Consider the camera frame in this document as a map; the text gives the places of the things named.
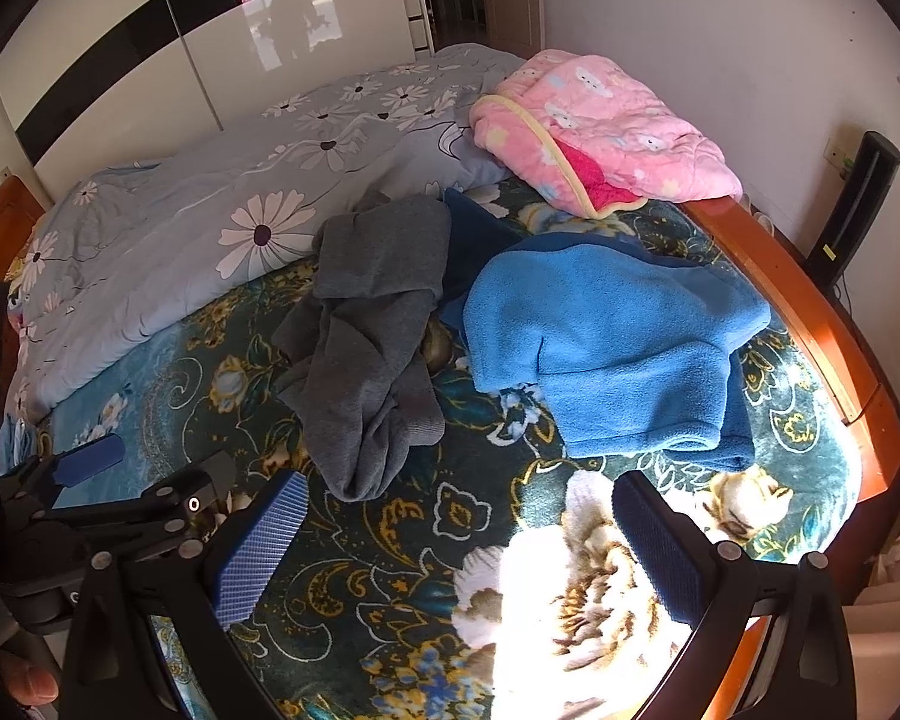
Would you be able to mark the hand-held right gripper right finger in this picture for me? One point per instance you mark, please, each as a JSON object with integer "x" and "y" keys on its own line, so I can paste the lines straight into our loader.
{"x": 656, "y": 555}

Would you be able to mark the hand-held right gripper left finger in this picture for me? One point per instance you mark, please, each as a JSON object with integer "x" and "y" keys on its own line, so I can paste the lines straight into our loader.
{"x": 259, "y": 547}

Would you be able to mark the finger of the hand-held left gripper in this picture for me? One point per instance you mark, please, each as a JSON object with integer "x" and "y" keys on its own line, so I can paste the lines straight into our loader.
{"x": 90, "y": 457}
{"x": 172, "y": 502}

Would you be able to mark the grey sweatshirt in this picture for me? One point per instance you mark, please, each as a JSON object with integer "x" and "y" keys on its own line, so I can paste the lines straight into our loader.
{"x": 367, "y": 330}

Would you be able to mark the person's left hand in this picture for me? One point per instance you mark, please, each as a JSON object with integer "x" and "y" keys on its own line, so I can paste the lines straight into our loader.
{"x": 34, "y": 682}

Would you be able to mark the cartoon print pillow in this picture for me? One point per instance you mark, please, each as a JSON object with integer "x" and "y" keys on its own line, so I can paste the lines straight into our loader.
{"x": 19, "y": 311}

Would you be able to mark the teal floral plush blanket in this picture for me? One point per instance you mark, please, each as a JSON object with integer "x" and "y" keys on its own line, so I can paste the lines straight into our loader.
{"x": 420, "y": 577}

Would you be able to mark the blue fleece jacket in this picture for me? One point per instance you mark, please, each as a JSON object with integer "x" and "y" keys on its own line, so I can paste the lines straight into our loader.
{"x": 607, "y": 337}

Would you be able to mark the white plastic box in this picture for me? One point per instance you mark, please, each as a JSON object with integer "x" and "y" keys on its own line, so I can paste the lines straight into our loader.
{"x": 885, "y": 630}

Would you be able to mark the grey daisy print duvet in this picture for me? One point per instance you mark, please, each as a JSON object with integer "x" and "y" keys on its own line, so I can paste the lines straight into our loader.
{"x": 195, "y": 187}

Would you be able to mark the white wardrobe with black stripe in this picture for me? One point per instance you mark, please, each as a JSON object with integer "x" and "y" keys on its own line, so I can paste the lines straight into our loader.
{"x": 195, "y": 52}

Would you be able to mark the black tower appliance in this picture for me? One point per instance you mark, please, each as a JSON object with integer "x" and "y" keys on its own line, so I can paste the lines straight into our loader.
{"x": 859, "y": 195}

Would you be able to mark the pink quilted blanket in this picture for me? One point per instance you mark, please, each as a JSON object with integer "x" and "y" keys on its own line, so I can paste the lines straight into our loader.
{"x": 607, "y": 112}

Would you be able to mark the white wall socket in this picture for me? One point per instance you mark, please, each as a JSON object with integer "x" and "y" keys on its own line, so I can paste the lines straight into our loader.
{"x": 840, "y": 156}

